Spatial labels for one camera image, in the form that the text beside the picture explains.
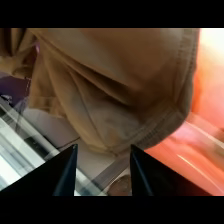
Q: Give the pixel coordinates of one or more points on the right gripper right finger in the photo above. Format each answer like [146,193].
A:
[150,176]

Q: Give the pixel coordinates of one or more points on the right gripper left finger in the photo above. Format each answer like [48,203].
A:
[56,176]

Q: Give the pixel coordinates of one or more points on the brown T-shirt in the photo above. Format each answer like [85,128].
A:
[110,83]

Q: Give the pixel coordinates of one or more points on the silver frame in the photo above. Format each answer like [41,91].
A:
[20,143]

